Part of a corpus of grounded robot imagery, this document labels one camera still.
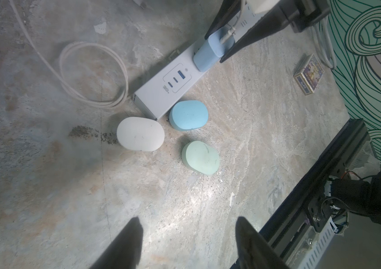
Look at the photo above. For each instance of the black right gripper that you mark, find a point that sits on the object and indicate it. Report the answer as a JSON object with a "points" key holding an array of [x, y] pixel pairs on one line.
{"points": [[300, 14]]}

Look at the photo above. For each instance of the white earbud case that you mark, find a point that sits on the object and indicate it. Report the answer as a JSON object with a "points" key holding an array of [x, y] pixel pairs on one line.
{"points": [[140, 134]]}

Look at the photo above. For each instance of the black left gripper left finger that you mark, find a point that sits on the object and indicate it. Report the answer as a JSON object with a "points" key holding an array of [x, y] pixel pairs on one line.
{"points": [[125, 250]]}

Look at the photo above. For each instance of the blue earbud case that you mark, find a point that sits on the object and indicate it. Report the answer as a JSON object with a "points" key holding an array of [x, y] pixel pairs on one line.
{"points": [[188, 115]]}

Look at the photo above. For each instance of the blue USB wall charger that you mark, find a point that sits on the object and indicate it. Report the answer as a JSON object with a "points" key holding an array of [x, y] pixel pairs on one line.
{"points": [[213, 50]]}

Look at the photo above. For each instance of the white power strip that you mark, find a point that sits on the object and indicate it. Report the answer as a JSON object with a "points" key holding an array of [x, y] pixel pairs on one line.
{"points": [[157, 96]]}

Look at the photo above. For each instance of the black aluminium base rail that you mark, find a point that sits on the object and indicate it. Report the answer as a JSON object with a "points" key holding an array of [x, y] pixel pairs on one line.
{"points": [[306, 205]]}

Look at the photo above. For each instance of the green earbud case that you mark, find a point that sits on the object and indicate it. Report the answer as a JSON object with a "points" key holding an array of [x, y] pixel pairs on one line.
{"points": [[200, 157]]}

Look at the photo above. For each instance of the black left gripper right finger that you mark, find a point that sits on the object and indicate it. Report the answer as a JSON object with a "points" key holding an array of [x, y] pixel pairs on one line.
{"points": [[253, 251]]}

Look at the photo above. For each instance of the white slotted cable duct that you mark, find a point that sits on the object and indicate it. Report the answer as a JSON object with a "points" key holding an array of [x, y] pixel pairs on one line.
{"points": [[311, 247]]}

